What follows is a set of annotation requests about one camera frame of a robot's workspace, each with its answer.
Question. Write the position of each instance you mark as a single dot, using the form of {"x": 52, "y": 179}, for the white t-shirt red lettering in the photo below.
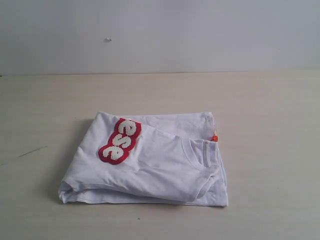
{"x": 159, "y": 155}

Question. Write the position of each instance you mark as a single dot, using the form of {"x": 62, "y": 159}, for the orange neck label tag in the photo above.
{"x": 215, "y": 138}

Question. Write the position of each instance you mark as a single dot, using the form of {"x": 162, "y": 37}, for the small white wall hook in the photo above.
{"x": 107, "y": 39}

